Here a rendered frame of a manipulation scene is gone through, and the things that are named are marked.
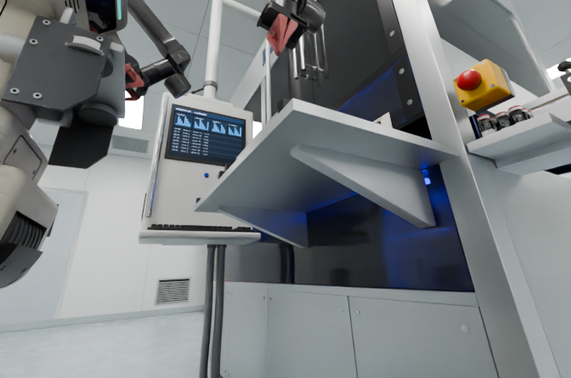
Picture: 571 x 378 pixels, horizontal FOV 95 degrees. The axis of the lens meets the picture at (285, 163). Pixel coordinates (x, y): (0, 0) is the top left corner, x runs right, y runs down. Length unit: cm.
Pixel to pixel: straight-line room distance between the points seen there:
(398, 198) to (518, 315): 26
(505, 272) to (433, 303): 16
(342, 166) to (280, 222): 52
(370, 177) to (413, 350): 40
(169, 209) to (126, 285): 457
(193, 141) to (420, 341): 119
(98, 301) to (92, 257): 72
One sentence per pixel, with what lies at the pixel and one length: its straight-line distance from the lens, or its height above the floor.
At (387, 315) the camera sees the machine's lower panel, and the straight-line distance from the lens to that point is 78.
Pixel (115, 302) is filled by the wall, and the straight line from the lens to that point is 582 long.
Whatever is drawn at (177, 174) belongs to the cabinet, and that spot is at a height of 110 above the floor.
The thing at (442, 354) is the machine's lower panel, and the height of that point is 49.
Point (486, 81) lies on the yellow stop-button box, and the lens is 67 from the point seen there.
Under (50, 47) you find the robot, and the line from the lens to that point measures 57.
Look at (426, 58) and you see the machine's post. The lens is 78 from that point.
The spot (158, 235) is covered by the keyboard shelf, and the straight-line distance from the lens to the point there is 105.
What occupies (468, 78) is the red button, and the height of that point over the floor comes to 99.
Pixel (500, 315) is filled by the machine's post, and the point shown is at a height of 57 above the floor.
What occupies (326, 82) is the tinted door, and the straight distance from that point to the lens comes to 110.
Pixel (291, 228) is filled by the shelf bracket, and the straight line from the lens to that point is 99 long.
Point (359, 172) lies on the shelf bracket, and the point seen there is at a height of 82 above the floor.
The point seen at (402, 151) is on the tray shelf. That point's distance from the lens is 56.
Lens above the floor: 66
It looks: 22 degrees up
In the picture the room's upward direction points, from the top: 3 degrees counter-clockwise
